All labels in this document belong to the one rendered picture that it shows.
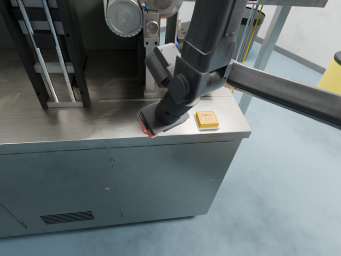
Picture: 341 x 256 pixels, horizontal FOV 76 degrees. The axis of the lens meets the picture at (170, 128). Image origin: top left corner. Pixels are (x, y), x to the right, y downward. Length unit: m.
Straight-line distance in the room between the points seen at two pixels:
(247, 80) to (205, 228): 1.21
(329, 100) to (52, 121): 0.78
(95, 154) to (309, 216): 1.55
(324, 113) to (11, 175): 1.00
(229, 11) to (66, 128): 0.65
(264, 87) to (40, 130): 0.68
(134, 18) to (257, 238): 1.44
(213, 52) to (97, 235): 1.40
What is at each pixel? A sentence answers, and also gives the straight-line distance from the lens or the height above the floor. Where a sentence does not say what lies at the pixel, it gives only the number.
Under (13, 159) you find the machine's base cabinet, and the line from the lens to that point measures 0.95.
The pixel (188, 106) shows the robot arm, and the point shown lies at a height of 1.20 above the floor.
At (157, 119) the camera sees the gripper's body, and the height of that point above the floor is 1.12.
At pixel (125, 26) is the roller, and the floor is 1.15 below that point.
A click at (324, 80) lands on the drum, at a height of 0.40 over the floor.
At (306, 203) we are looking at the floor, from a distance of 1.98.
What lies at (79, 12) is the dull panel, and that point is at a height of 1.07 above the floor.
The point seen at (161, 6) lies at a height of 1.22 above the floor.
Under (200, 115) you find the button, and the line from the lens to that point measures 0.81.
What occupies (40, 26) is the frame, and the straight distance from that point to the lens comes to 0.79.
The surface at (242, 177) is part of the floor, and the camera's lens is 1.86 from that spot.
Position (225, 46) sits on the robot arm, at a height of 1.33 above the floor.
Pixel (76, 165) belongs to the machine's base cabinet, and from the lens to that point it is 0.93.
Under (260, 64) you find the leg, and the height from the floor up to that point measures 0.72.
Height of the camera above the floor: 1.46
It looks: 45 degrees down
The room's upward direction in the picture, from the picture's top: 7 degrees clockwise
